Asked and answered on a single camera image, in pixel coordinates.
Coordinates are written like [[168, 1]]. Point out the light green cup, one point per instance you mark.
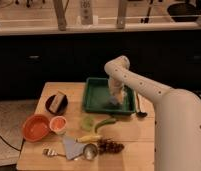
[[87, 123]]

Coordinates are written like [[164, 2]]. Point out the small orange cup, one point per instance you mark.
[[58, 125]]

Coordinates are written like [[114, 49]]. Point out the metal fork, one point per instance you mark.
[[51, 153]]

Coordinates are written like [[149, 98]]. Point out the green toy pepper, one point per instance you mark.
[[104, 122]]

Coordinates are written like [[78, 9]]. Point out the brown block on plate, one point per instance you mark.
[[59, 97]]

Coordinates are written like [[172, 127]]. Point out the green plastic tray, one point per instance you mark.
[[96, 98]]

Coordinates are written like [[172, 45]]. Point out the metal measuring cup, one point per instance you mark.
[[89, 152]]

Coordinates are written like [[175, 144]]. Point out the orange bowl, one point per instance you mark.
[[35, 128]]

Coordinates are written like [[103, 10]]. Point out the toy grape bunch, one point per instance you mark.
[[108, 146]]

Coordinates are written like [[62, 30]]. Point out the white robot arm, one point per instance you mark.
[[177, 117]]

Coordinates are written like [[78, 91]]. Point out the yellow toy corn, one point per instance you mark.
[[89, 138]]

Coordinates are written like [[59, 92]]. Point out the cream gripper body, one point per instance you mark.
[[119, 93]]

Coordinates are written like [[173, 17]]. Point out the wooden table board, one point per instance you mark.
[[136, 134]]

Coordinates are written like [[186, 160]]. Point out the blue grey cloth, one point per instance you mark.
[[73, 149]]

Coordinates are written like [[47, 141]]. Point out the blue sponge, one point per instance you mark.
[[114, 101]]

